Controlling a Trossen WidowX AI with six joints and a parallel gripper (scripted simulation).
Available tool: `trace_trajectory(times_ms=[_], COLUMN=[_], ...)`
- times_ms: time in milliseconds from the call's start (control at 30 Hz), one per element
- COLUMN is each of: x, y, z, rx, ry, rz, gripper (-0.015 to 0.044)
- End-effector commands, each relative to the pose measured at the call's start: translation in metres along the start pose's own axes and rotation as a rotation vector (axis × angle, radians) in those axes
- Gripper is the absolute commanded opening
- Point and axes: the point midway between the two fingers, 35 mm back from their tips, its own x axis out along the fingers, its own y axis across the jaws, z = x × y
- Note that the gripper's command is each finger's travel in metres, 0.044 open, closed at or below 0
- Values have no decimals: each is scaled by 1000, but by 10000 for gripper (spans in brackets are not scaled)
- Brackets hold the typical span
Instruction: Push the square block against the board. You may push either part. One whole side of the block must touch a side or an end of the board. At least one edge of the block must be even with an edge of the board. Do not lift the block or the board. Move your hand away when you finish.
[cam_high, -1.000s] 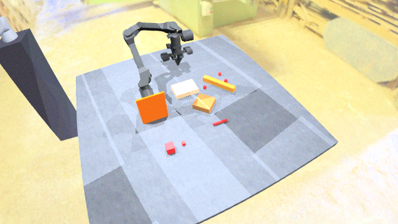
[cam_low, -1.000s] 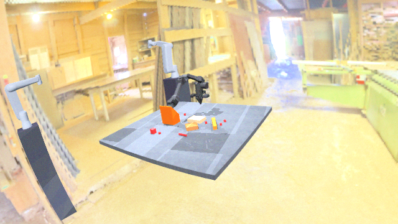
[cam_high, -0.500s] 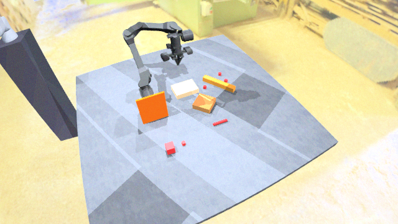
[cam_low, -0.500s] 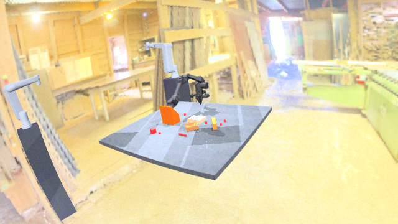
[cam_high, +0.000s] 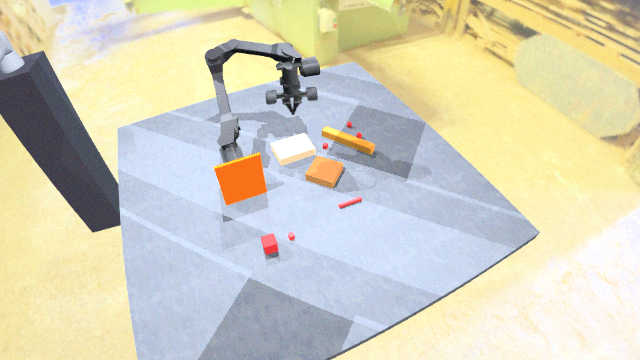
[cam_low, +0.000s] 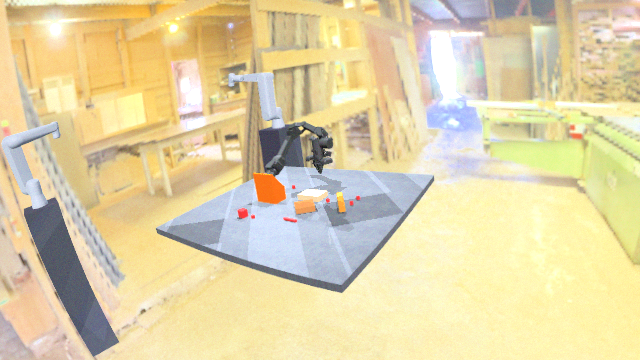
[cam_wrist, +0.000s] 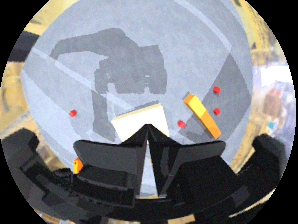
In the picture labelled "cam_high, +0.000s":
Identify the orange flat bar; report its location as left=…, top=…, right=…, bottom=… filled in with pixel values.
left=322, top=126, right=374, bottom=154

